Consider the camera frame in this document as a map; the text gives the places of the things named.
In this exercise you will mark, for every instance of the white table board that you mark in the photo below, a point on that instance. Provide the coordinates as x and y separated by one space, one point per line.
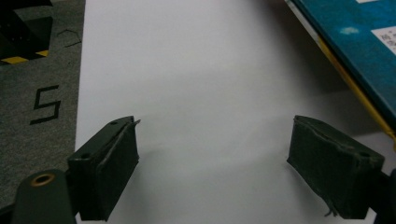
202 77

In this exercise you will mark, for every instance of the blue book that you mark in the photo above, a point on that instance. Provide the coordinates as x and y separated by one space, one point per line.
351 62

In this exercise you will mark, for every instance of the black stand base striped tape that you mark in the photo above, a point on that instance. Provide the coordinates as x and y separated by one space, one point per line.
28 34

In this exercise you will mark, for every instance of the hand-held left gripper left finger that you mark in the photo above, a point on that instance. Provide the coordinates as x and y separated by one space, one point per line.
102 174

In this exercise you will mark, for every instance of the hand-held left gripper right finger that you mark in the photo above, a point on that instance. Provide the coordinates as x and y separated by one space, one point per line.
333 168

